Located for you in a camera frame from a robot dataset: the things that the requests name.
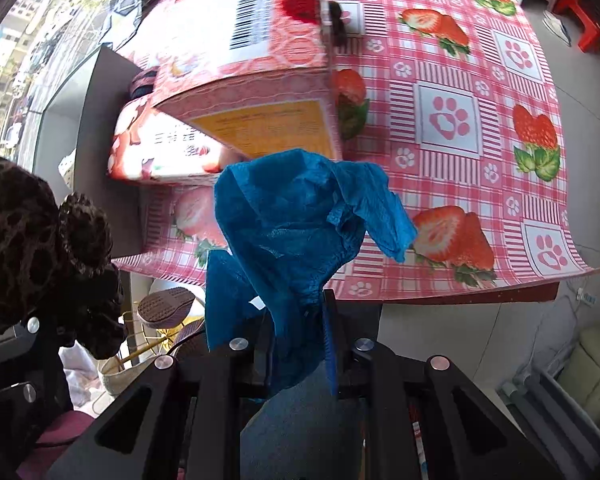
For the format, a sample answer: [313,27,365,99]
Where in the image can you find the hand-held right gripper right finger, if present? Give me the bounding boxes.
[324,291,563,480]

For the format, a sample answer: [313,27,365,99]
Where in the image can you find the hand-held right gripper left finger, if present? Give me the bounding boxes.
[45,310,276,480]

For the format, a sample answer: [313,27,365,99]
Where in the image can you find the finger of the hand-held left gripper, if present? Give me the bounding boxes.
[0,375,76,480]
[0,310,78,361]

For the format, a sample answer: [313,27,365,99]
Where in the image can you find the leopard print scrunchie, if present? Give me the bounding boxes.
[0,152,127,361]

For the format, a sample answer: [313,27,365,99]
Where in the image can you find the blue shoe cover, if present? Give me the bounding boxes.
[205,147,418,398]

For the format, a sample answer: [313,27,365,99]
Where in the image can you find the grey cardboard box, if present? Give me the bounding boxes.
[30,44,156,261]

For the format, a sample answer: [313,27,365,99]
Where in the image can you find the red printed cardboard box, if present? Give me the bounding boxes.
[114,0,345,162]

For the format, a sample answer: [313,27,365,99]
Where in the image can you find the maroon cloth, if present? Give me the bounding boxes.
[15,410,101,480]

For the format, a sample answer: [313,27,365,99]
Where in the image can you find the shoe with brown sole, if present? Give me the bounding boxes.
[137,287,196,331]

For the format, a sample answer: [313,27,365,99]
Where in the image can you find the grey metal rack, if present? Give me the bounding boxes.
[500,370,600,461]

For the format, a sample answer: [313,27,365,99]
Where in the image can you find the white power strip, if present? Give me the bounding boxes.
[565,285,598,308]

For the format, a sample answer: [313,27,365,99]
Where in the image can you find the pink strawberry printed tablecloth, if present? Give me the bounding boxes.
[111,0,593,301]

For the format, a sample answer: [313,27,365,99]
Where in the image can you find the dark knit sock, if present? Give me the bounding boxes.
[129,66,161,101]

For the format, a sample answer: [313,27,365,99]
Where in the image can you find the white slipper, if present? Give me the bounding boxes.
[542,10,573,46]

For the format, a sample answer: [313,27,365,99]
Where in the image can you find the red plastic stool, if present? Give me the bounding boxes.
[552,0,600,53]

